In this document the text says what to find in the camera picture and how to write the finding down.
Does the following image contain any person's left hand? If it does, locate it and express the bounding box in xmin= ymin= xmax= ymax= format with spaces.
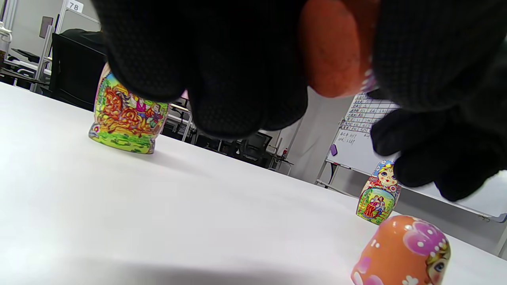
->
xmin=91 ymin=0 xmax=507 ymax=139

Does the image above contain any person's right hand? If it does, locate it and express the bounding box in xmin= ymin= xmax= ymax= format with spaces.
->
xmin=370 ymin=40 xmax=507 ymax=202

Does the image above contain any red-blue scarf Russian doll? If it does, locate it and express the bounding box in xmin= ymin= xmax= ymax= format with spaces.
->
xmin=356 ymin=160 xmax=401 ymax=225

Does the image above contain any large purple-scarf Russian doll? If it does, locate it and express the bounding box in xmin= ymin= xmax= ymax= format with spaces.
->
xmin=88 ymin=63 xmax=170 ymax=155

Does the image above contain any orange Russian doll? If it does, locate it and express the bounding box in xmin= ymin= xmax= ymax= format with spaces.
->
xmin=299 ymin=0 xmax=452 ymax=285

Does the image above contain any black mesh chair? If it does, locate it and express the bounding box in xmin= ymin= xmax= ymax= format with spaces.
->
xmin=194 ymin=129 xmax=278 ymax=169

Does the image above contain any white whiteboard stand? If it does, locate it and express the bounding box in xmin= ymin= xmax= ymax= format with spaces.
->
xmin=316 ymin=93 xmax=507 ymax=223

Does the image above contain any black office chair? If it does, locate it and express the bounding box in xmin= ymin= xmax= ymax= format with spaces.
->
xmin=50 ymin=30 xmax=108 ymax=112

